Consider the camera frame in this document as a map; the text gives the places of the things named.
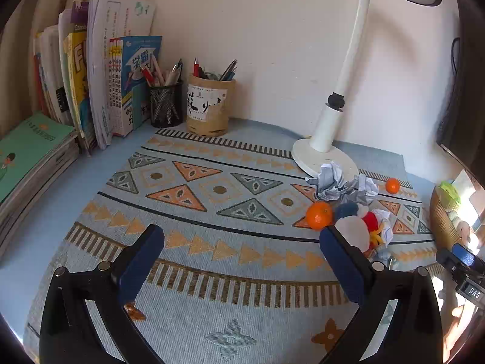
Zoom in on yellow cover book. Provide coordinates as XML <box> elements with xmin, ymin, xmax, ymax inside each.
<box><xmin>63</xmin><ymin>30</ymin><xmax>97</xmax><ymax>153</ymax></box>

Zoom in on crumpled paper near lamp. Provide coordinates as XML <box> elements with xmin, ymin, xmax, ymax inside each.
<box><xmin>305</xmin><ymin>161</ymin><xmax>379</xmax><ymax>205</ymax></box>

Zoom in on patterned woven table mat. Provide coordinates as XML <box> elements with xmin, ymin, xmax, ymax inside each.
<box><xmin>22</xmin><ymin>118</ymin><xmax>441</xmax><ymax>364</ymax></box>

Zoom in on gold ribbed bowl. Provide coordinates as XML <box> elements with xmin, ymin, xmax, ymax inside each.
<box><xmin>429</xmin><ymin>186</ymin><xmax>479</xmax><ymax>253</ymax></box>

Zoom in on person right hand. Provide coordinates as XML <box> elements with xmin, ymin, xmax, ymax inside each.
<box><xmin>439</xmin><ymin>286</ymin><xmax>476</xmax><ymax>363</ymax></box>

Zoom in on white desk lamp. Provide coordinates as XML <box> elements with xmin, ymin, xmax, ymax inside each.
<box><xmin>290</xmin><ymin>0</ymin><xmax>444</xmax><ymax>181</ymax></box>

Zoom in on black wall television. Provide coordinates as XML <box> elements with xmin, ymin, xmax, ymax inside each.
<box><xmin>437</xmin><ymin>0</ymin><xmax>484</xmax><ymax>184</ymax></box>

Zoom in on brown paper pen holder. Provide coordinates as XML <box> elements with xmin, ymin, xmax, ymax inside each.
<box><xmin>186</xmin><ymin>74</ymin><xmax>236</xmax><ymax>137</ymax></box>

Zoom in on white chicken plush toy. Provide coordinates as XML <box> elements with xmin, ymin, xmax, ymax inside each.
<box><xmin>334</xmin><ymin>201</ymin><xmax>394</xmax><ymax>262</ymax></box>

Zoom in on black mesh pen holder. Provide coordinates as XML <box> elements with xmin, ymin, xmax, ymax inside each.
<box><xmin>150</xmin><ymin>81</ymin><xmax>183</xmax><ymax>128</ymax></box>

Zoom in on three-ball dango plush faces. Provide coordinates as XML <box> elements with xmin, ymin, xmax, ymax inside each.
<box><xmin>447</xmin><ymin>211</ymin><xmax>473</xmax><ymax>246</ymax></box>

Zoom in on green tissue pack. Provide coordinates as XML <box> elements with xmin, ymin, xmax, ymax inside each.
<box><xmin>439</xmin><ymin>181</ymin><xmax>461</xmax><ymax>208</ymax></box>

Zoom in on large orange tangerine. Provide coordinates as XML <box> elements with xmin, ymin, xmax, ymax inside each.
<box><xmin>305</xmin><ymin>201</ymin><xmax>334</xmax><ymax>231</ymax></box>

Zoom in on green book stack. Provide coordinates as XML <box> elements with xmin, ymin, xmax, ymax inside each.
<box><xmin>1</xmin><ymin>113</ymin><xmax>79</xmax><ymax>253</ymax></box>

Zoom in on small orange tangerine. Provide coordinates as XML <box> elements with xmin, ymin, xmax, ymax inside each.
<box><xmin>386</xmin><ymin>177</ymin><xmax>400</xmax><ymax>195</ymax></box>

